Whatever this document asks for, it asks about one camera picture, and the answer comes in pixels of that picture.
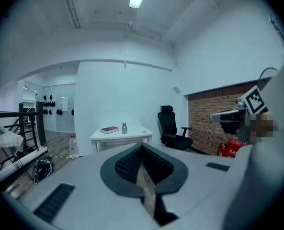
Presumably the red fire extinguisher box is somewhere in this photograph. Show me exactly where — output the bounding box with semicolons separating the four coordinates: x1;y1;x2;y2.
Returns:
222;138;250;158

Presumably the group of black caps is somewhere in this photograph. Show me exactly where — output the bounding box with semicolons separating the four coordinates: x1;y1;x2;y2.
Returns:
42;94;75;116

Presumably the large clear water bottle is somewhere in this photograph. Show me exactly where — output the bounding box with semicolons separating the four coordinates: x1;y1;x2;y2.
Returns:
68;133;80;159

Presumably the white table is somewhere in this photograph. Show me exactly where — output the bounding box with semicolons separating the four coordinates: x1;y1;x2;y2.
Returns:
89;122;154;153

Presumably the red fire extinguisher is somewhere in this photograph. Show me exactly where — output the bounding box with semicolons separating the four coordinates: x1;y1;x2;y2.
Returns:
217;142;228;157

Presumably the black metal railing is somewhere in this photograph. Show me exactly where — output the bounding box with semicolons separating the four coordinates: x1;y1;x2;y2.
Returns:
0;101;48;177

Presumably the yellow black striped tape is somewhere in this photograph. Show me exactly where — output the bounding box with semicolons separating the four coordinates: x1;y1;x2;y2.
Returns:
47;152;77;160

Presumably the white wall conduit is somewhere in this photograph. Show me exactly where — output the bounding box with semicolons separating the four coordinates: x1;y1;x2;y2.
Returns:
124;22;128;69

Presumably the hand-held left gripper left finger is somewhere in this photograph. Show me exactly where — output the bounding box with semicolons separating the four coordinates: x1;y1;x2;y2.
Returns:
19;142;161;229

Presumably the black office chair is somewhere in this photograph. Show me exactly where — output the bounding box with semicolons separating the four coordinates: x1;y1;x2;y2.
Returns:
157;105;194;151

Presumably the maroon book gold ornament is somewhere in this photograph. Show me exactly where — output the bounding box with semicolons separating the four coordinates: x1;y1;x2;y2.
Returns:
100;126;120;135

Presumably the table with pale cloth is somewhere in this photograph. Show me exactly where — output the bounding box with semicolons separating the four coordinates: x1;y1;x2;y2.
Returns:
0;130;24;172

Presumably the person's cream clothing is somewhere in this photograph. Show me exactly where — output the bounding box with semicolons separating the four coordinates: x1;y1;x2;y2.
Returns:
222;54;284;230

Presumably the black wall fan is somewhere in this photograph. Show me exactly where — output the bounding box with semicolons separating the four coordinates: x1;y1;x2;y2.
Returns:
258;67;279;92

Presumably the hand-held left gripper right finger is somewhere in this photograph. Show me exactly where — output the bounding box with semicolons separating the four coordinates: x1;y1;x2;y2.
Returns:
141;142;237;227

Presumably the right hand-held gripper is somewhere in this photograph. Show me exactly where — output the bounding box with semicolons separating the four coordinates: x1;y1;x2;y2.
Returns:
209;85;270;141

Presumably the person's right hand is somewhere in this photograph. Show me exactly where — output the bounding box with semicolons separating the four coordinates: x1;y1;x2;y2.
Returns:
250;113;278;144

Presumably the black device with wires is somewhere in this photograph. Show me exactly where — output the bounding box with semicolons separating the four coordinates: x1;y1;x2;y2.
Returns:
32;156;54;184

